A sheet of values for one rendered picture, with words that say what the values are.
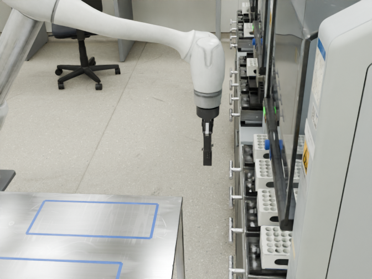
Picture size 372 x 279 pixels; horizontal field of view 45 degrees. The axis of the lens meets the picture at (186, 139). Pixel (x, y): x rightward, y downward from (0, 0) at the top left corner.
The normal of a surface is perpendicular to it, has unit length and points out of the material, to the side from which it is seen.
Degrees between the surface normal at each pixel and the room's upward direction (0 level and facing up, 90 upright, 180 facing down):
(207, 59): 81
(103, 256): 0
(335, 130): 90
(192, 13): 90
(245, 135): 0
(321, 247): 90
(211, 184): 0
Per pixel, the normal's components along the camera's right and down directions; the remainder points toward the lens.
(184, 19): -0.08, 0.52
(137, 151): -0.03, -0.85
